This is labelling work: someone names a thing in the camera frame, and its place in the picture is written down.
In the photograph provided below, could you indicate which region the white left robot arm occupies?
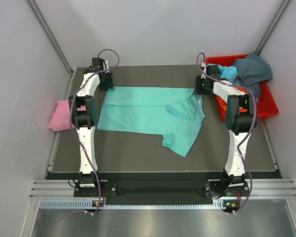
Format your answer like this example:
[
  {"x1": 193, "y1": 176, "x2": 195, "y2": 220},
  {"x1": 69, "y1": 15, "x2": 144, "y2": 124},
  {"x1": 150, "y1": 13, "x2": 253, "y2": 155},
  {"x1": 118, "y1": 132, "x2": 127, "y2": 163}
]
[{"x1": 69, "y1": 57, "x2": 112, "y2": 196}]

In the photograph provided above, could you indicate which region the aluminium frame rail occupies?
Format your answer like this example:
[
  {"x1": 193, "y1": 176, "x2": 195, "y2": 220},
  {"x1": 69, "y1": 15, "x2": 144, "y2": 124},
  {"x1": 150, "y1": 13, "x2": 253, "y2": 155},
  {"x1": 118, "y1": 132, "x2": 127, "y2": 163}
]
[{"x1": 30, "y1": 179, "x2": 296, "y2": 199}]

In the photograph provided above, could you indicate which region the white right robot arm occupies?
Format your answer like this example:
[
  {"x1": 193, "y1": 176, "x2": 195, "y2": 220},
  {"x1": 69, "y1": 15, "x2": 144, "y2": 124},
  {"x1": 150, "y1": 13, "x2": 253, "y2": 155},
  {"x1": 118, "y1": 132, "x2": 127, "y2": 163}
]
[{"x1": 194, "y1": 63, "x2": 257, "y2": 199}]

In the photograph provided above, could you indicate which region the grey slotted cable duct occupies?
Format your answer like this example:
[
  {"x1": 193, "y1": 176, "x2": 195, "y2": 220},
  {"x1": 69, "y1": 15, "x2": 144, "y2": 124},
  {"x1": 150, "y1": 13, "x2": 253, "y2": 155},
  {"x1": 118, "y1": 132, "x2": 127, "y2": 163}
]
[{"x1": 39, "y1": 199, "x2": 236, "y2": 210}]

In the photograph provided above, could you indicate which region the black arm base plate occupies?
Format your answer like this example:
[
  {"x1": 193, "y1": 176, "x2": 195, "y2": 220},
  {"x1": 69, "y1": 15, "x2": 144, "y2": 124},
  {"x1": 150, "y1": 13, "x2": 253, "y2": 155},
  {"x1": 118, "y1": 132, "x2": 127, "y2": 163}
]
[{"x1": 74, "y1": 179, "x2": 251, "y2": 199}]

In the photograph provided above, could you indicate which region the teal t shirt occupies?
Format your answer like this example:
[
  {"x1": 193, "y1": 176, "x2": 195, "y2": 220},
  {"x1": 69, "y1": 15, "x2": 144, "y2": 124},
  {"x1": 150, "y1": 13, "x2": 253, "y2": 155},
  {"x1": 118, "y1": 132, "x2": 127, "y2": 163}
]
[{"x1": 97, "y1": 87, "x2": 205, "y2": 157}]

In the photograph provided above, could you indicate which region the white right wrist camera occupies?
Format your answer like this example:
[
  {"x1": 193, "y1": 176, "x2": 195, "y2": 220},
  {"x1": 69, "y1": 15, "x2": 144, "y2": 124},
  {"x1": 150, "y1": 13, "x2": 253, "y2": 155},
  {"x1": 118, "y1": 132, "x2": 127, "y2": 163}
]
[{"x1": 200, "y1": 62, "x2": 207, "y2": 79}]

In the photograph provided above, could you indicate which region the pink folded t shirt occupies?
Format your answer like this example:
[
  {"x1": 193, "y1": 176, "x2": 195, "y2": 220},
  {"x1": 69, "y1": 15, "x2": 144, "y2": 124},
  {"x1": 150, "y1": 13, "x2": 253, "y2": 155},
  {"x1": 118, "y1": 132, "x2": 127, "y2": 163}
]
[{"x1": 48, "y1": 100, "x2": 75, "y2": 132}]

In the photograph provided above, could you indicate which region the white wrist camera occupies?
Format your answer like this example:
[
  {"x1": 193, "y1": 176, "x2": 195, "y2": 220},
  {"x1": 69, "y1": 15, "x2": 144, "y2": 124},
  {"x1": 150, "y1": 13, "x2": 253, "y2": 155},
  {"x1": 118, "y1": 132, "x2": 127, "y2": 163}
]
[
  {"x1": 103, "y1": 60, "x2": 110, "y2": 73},
  {"x1": 200, "y1": 62, "x2": 207, "y2": 79}
]

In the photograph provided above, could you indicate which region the red plastic bin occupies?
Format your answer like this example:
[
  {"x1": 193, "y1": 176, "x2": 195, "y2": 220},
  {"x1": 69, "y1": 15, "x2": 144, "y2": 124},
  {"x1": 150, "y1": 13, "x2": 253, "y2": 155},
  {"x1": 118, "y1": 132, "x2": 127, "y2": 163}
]
[{"x1": 206, "y1": 54, "x2": 279, "y2": 121}]

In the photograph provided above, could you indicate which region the orange t shirt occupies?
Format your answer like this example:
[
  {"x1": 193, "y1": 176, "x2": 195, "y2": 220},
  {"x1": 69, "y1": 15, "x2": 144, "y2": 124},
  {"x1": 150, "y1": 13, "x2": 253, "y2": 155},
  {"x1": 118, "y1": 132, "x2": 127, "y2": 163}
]
[{"x1": 215, "y1": 87, "x2": 247, "y2": 121}]

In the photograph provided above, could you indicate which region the grey blue t shirt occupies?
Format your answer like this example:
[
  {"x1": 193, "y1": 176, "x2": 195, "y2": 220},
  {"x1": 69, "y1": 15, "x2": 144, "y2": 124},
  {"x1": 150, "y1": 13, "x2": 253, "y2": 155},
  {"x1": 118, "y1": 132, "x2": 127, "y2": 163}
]
[{"x1": 233, "y1": 53, "x2": 272, "y2": 103}]

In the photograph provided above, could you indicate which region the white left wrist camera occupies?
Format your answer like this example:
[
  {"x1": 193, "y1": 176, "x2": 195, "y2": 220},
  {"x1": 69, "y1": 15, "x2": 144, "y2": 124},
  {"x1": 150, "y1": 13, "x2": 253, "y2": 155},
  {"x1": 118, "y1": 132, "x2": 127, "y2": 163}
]
[{"x1": 103, "y1": 60, "x2": 110, "y2": 73}]

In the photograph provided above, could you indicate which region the light blue t shirt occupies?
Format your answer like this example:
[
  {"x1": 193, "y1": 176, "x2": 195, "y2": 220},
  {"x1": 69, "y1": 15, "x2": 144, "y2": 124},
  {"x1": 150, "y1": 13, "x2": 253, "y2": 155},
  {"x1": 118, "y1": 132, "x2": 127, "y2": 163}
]
[{"x1": 218, "y1": 65, "x2": 238, "y2": 82}]

